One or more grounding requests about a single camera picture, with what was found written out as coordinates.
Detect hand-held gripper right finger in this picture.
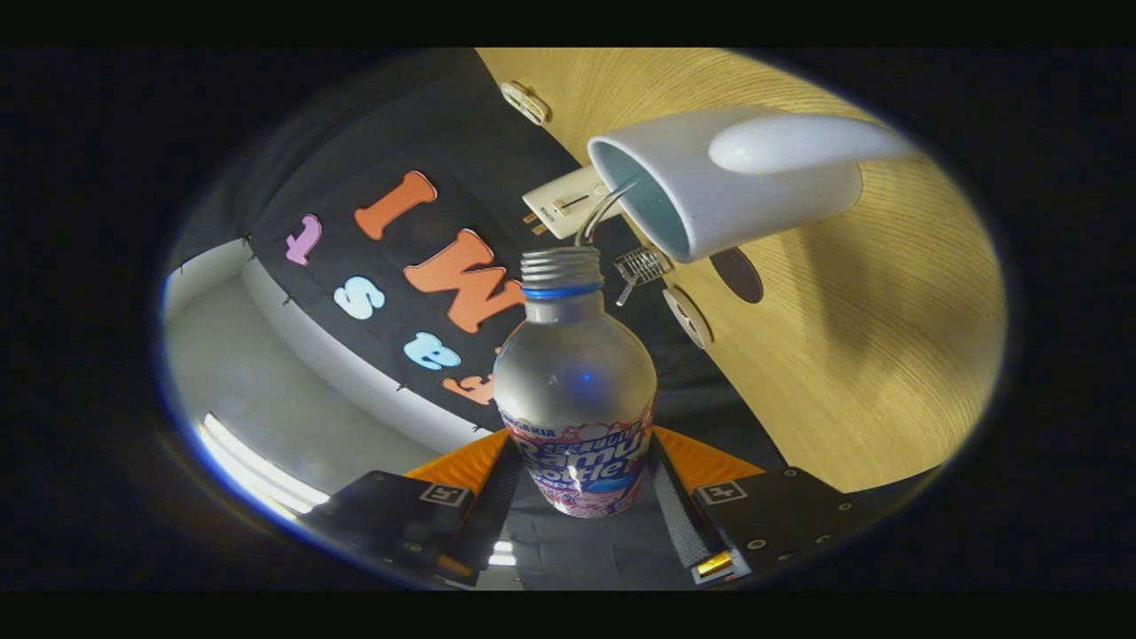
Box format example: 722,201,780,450
648,426,875,587

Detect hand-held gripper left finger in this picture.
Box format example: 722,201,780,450
311,429,525,587

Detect silver bottle with printed label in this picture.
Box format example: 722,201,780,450
493,246,659,519

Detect dark brown round coaster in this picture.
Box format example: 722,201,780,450
710,247,765,304

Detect white cup with blue inside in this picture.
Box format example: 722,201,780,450
587,106,924,264

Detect clear juice stream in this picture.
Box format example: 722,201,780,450
575,177,642,248

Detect white round plate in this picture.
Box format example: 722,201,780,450
662,286,714,349

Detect ceiling light panel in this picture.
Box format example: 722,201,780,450
200,413,329,517

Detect wooden table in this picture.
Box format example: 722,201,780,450
477,49,1008,493

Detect white toaster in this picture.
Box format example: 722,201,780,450
522,165,635,241

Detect black backdrop cloth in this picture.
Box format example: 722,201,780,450
169,49,942,591

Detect white divided tray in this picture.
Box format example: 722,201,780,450
500,81,551,125

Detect metal wire container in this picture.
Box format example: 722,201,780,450
614,246,675,307

